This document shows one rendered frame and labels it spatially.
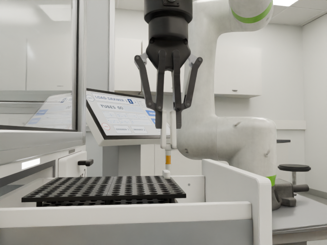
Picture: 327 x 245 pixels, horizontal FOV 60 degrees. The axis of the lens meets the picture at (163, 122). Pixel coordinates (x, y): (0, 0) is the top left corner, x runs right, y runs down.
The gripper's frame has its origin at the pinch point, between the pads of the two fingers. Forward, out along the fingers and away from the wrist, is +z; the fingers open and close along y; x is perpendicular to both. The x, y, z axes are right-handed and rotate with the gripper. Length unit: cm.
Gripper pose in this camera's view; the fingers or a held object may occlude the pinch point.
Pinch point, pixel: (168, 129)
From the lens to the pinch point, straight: 52.8
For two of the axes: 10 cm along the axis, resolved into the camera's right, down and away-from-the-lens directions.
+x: -1.1, 0.4, 9.9
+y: 9.9, 0.1, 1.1
